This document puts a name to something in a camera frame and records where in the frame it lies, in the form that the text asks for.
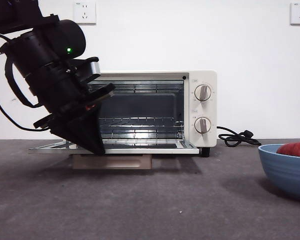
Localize glass oven door beige handle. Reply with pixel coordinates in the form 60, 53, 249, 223
28, 139, 200, 171

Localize blue ribbed bowl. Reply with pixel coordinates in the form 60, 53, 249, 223
257, 144, 300, 202

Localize red apple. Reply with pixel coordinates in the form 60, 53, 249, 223
276, 141, 300, 159

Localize beige round oven knob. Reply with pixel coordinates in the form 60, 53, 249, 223
194, 84, 212, 102
194, 116, 212, 134

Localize cream toaster oven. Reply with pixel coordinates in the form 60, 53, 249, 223
88, 70, 218, 158

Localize pale grey left wrist camera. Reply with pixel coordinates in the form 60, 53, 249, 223
76, 56, 101, 83

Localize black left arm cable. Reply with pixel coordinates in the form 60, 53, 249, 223
0, 87, 51, 133

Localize black oven power cable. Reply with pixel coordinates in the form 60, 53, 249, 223
216, 125, 262, 148

